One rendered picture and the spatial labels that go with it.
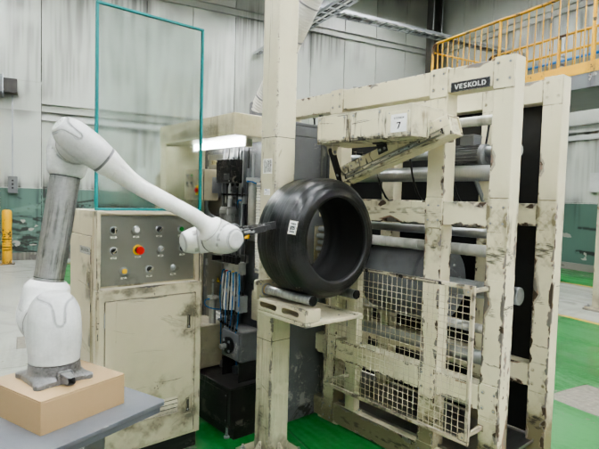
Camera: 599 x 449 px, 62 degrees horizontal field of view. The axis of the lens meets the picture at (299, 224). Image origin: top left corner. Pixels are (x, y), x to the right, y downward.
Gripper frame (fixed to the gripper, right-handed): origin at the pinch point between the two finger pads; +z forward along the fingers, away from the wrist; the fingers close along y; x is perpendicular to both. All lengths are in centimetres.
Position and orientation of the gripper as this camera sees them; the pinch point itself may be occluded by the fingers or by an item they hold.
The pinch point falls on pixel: (268, 225)
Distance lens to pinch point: 215.8
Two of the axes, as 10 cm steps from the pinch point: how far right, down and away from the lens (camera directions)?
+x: 0.8, 9.9, 1.5
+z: 7.5, -1.5, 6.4
